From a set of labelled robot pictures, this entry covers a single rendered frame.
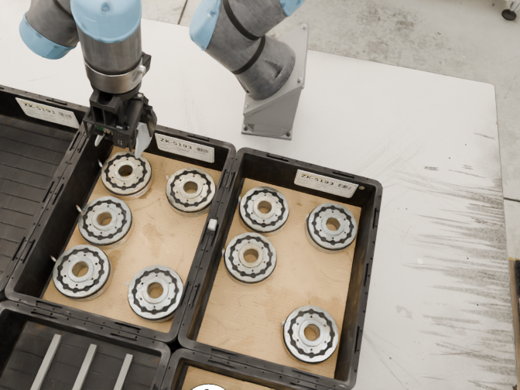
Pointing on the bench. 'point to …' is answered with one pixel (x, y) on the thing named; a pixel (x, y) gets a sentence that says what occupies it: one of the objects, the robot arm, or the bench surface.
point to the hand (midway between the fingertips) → (128, 137)
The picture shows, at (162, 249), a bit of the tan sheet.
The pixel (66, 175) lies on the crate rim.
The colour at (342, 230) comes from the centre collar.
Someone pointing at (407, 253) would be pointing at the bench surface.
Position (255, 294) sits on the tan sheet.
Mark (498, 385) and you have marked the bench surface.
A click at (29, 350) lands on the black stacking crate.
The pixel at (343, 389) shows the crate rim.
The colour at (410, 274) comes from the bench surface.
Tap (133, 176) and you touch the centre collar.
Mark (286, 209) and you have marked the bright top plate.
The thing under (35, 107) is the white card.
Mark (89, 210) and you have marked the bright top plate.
